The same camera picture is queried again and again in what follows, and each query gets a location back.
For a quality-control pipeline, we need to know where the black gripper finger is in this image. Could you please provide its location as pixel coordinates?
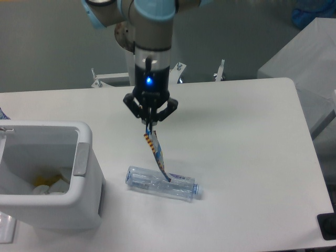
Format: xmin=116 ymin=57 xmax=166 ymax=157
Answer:
xmin=150 ymin=98 xmax=179 ymax=130
xmin=123 ymin=93 xmax=151 ymax=130

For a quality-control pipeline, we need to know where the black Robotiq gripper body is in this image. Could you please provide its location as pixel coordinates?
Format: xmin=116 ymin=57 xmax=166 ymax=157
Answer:
xmin=132 ymin=65 xmax=170 ymax=108

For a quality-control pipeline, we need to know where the blue snack wrapper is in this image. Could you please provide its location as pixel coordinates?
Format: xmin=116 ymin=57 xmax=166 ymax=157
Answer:
xmin=144 ymin=128 xmax=171 ymax=182

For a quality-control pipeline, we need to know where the clear crushed plastic bottle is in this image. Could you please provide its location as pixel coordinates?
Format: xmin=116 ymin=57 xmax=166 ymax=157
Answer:
xmin=125 ymin=166 xmax=203 ymax=201

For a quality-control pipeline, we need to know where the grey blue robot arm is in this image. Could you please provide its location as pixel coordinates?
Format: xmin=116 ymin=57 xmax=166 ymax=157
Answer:
xmin=81 ymin=1 xmax=209 ymax=132

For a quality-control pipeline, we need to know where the white trash can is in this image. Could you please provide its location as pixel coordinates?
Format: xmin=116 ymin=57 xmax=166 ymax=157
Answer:
xmin=1 ymin=120 xmax=106 ymax=229

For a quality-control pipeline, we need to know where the yellow white trash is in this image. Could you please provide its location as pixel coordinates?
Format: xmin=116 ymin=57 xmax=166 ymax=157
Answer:
xmin=31 ymin=167 xmax=72 ymax=195

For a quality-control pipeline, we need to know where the blue patterned object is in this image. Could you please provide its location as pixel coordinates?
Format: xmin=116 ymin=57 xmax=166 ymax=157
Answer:
xmin=0 ymin=108 xmax=10 ymax=120

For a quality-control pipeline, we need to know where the grey covered side table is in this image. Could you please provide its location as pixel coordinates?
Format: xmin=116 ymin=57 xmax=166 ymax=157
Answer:
xmin=257 ymin=18 xmax=335 ymax=139

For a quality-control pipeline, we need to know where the blue plastic bag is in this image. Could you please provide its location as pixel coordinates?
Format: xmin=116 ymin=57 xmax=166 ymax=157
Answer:
xmin=291 ymin=0 xmax=335 ymax=29

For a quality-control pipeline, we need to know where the white pedestal foot bracket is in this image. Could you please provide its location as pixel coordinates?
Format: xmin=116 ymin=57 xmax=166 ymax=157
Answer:
xmin=91 ymin=68 xmax=130 ymax=88

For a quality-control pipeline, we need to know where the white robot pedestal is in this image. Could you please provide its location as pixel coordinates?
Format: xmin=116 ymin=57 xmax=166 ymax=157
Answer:
xmin=114 ymin=21 xmax=135 ymax=86

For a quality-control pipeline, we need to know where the black clamp mount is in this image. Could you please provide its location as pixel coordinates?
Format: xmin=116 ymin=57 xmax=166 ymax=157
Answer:
xmin=317 ymin=213 xmax=335 ymax=240

